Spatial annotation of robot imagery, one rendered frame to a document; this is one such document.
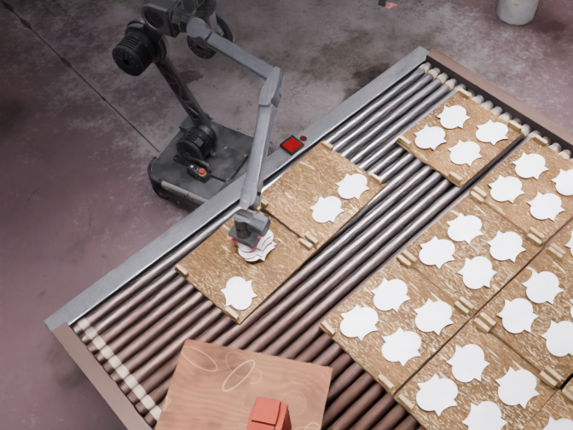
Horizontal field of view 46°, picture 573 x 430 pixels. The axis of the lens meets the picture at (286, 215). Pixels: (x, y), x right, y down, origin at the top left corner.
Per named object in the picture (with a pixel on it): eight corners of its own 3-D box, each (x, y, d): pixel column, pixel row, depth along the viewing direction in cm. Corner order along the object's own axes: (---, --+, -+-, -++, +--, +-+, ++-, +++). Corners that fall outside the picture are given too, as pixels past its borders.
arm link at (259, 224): (251, 195, 240) (244, 191, 232) (280, 207, 237) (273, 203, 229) (239, 226, 240) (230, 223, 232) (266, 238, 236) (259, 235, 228)
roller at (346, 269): (153, 429, 223) (150, 425, 219) (512, 123, 293) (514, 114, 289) (162, 440, 221) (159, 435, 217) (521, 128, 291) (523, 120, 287)
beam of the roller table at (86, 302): (48, 328, 249) (42, 320, 244) (418, 55, 323) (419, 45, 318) (60, 343, 245) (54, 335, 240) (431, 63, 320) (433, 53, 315)
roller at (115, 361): (103, 368, 237) (100, 362, 232) (457, 88, 307) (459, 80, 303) (111, 377, 234) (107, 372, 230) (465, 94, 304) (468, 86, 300)
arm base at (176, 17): (183, 24, 262) (177, -2, 252) (200, 30, 260) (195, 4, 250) (170, 37, 258) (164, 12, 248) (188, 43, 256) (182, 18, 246)
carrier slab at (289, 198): (253, 201, 269) (252, 199, 268) (321, 143, 285) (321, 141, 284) (317, 251, 255) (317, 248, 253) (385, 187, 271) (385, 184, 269)
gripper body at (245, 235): (251, 246, 240) (250, 235, 234) (228, 236, 243) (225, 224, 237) (261, 233, 243) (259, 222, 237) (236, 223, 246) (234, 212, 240)
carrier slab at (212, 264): (174, 270, 253) (173, 267, 252) (250, 203, 269) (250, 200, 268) (239, 326, 238) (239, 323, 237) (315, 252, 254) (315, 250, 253)
